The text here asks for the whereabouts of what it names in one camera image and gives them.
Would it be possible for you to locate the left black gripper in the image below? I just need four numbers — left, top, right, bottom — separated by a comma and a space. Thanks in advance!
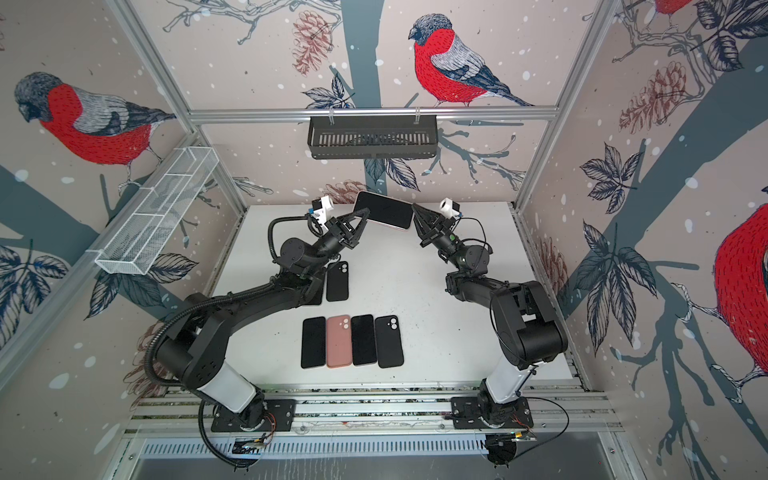
306, 211, 369, 279

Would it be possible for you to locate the light pink phone case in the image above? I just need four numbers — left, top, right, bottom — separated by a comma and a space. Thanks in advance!
352, 190, 415, 231

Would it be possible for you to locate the black phone case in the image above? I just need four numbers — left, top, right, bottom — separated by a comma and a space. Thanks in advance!
374, 315, 404, 369
326, 261, 349, 302

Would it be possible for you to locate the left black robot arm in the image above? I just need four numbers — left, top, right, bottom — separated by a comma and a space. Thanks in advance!
143, 208, 370, 417

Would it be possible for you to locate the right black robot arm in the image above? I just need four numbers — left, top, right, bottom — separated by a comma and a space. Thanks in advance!
412, 199, 568, 426

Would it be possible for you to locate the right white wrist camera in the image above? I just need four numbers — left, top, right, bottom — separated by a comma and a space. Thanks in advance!
439, 198, 462, 219

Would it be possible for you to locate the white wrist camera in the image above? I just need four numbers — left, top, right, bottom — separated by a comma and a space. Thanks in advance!
439, 198, 462, 219
309, 195, 334, 225

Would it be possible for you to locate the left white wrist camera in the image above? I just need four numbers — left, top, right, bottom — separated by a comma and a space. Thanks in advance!
309, 195, 334, 225

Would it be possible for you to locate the black hanging wire basket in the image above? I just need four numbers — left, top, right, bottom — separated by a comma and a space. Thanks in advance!
307, 115, 438, 160

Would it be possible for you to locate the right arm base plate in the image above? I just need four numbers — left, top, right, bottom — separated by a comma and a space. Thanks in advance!
447, 393, 534, 430

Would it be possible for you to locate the left black corrugated cable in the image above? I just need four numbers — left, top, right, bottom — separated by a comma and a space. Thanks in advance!
142, 214, 319, 469

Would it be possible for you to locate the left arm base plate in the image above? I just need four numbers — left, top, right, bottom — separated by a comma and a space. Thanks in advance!
211, 399, 297, 433

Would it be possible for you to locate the white mesh wall tray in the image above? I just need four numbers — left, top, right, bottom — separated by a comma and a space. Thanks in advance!
95, 146, 219, 275

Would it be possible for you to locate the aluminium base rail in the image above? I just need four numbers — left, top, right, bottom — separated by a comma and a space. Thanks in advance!
124, 382, 623, 436

